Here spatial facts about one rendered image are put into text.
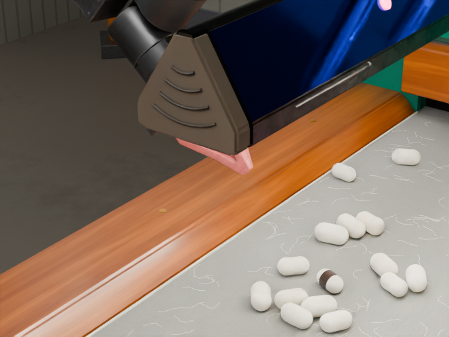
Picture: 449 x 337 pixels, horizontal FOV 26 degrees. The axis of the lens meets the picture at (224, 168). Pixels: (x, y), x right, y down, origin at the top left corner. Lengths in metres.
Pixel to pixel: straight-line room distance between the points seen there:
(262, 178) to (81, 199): 1.63
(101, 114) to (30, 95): 0.32
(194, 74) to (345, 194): 0.63
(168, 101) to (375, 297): 0.46
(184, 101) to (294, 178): 0.61
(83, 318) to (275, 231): 0.27
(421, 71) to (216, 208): 0.39
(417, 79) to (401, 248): 0.33
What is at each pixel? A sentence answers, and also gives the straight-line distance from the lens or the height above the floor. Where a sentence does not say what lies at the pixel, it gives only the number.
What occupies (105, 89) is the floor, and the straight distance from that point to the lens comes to 3.50.
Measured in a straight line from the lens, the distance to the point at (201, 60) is 0.57.
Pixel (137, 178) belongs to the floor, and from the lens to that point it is 2.85.
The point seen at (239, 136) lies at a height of 1.05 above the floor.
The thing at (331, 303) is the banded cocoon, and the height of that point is 0.76.
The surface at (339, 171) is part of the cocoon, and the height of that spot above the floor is 0.75.
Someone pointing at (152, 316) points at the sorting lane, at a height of 0.74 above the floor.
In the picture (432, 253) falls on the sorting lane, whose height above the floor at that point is 0.74.
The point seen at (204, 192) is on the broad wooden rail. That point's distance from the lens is 1.13.
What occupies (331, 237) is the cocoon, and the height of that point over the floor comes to 0.75.
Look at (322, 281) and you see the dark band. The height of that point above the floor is 0.75.
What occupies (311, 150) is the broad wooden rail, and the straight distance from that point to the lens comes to 1.24.
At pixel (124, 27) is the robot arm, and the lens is 1.00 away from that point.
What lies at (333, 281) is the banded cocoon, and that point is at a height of 0.76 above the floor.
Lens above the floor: 1.29
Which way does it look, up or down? 27 degrees down
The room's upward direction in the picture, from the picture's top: straight up
